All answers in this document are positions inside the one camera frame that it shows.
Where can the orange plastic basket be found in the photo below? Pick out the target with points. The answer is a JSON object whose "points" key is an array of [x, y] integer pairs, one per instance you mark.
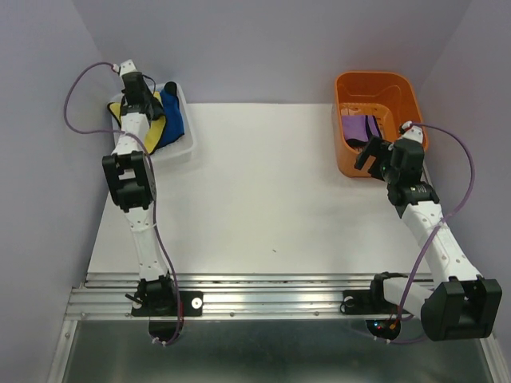
{"points": [[388, 96]]}

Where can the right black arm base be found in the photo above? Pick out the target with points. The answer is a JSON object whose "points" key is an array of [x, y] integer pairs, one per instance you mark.
{"points": [[359, 302]]}

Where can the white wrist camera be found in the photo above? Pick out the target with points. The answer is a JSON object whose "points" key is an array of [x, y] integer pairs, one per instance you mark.
{"points": [[124, 68], [411, 131]]}

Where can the black and purple towel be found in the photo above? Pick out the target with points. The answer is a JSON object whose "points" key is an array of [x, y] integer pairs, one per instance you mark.
{"points": [[359, 129]]}

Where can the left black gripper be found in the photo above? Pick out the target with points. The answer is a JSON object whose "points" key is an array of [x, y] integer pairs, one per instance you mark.
{"points": [[151, 100]]}

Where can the aluminium mounting rail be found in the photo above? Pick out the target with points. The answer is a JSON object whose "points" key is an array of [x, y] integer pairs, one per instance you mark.
{"points": [[226, 297]]}

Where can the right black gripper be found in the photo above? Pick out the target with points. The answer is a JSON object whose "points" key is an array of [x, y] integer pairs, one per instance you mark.
{"points": [[376, 146]]}

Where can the white perforated basket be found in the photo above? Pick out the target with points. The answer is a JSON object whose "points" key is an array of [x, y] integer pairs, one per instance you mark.
{"points": [[135, 126]]}

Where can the yellow towel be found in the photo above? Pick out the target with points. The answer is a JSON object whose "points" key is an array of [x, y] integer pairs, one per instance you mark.
{"points": [[154, 138]]}

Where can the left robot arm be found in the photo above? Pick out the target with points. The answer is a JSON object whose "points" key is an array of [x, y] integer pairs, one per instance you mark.
{"points": [[130, 178]]}

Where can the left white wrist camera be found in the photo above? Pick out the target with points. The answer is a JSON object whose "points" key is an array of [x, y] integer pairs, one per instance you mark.
{"points": [[124, 68]]}

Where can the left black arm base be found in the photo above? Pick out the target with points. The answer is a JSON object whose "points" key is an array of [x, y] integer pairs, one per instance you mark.
{"points": [[191, 305]]}

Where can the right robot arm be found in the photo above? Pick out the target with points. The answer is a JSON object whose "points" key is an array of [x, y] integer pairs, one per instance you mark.
{"points": [[444, 290]]}

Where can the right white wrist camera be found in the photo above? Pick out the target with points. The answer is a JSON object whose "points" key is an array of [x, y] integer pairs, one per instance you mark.
{"points": [[411, 131]]}

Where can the blue towel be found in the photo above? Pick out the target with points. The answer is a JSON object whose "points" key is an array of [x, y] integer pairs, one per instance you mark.
{"points": [[171, 106]]}

